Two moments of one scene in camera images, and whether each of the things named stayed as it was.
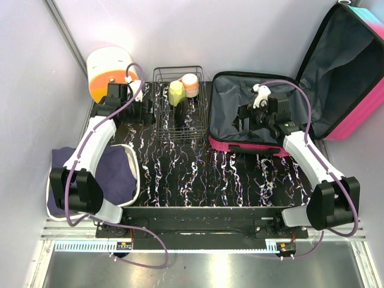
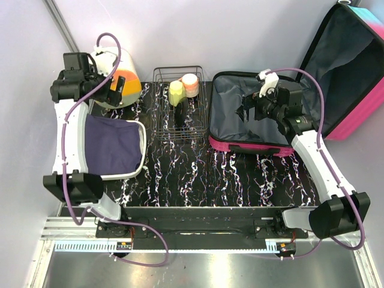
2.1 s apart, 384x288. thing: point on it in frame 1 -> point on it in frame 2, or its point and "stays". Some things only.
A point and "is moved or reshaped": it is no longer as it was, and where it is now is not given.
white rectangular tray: (134, 161) -> (83, 166)
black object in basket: (180, 112) stays
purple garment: (115, 171) is moved or reshaped
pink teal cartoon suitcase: (341, 76) stays
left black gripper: (143, 117) -> (111, 96)
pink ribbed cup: (191, 85) stays
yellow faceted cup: (176, 92) stays
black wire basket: (179, 102) stays
